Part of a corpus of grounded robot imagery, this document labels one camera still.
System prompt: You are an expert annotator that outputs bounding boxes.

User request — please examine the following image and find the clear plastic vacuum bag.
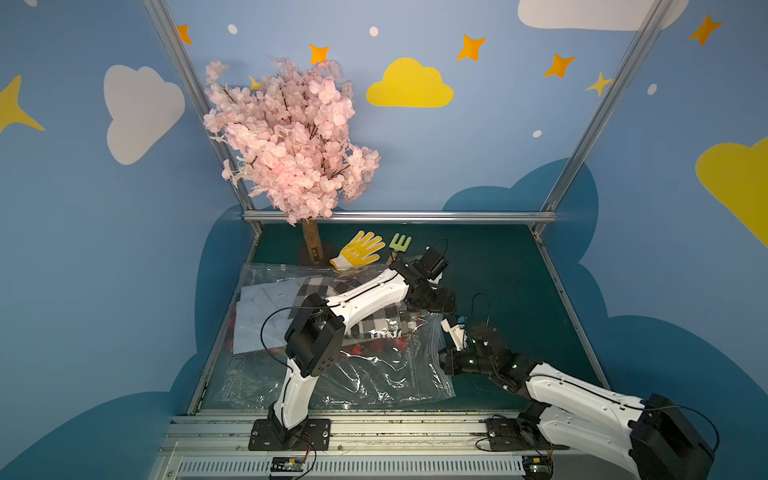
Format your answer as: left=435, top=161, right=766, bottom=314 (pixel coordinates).
left=201, top=263, right=455, bottom=411

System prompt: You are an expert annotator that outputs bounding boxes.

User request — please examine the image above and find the black white checkered shirt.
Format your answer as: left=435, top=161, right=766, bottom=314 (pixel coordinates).
left=289, top=276, right=427, bottom=345

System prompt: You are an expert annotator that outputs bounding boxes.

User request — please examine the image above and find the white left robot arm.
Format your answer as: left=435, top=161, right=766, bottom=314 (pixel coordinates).
left=268, top=249, right=458, bottom=437

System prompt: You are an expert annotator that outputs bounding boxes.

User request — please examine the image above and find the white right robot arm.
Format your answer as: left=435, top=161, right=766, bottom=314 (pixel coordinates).
left=440, top=317, right=716, bottom=479

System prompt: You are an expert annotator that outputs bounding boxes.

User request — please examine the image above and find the light blue shirt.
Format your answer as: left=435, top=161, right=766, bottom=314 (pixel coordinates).
left=232, top=277, right=307, bottom=355

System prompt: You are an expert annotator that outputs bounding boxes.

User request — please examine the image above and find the green garden hand fork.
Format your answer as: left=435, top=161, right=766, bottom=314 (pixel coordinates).
left=386, top=233, right=412, bottom=266

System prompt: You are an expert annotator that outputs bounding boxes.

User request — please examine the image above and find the red black checkered cloth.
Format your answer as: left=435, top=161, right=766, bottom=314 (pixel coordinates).
left=342, top=337, right=409, bottom=356

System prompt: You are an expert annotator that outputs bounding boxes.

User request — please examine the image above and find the yellow work glove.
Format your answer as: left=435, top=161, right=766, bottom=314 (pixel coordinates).
left=330, top=230, right=385, bottom=271

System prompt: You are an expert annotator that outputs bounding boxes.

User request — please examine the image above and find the right green circuit board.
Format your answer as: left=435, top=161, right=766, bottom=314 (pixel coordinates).
left=522, top=456, right=554, bottom=480

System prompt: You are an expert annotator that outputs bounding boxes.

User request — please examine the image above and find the green circuit board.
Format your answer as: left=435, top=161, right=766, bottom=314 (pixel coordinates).
left=270, top=457, right=305, bottom=475
left=522, top=456, right=554, bottom=480

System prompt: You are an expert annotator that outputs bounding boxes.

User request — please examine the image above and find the pink artificial blossom tree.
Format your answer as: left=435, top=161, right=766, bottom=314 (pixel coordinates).
left=203, top=58, right=380, bottom=263

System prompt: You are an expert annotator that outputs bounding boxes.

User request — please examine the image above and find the left green circuit board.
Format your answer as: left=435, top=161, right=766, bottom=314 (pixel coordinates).
left=270, top=457, right=305, bottom=475

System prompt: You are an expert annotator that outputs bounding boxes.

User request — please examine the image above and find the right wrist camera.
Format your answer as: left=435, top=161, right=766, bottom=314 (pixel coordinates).
left=441, top=315, right=467, bottom=351

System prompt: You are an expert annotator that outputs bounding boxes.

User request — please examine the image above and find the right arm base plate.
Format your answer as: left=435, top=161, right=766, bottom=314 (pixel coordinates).
left=484, top=415, right=568, bottom=455

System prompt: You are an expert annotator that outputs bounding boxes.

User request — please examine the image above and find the aluminium frame back bar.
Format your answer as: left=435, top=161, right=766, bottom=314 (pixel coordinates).
left=242, top=209, right=558, bottom=224

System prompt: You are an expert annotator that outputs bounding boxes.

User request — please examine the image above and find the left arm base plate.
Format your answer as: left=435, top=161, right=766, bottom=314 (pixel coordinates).
left=247, top=418, right=332, bottom=451

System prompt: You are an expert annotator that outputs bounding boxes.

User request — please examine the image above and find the aluminium mounting rail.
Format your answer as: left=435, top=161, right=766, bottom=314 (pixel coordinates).
left=148, top=412, right=535, bottom=479

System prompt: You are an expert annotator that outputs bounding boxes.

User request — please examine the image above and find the left aluminium frame post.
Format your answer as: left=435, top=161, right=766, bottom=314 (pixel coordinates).
left=142, top=0, right=255, bottom=211

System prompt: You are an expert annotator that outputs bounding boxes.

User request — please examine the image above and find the aluminium frame post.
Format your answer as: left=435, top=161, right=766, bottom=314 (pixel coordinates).
left=142, top=0, right=255, bottom=211
left=541, top=0, right=673, bottom=216

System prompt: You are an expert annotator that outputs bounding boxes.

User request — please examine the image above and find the right aluminium frame post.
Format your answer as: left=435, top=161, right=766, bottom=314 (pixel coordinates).
left=541, top=0, right=673, bottom=216

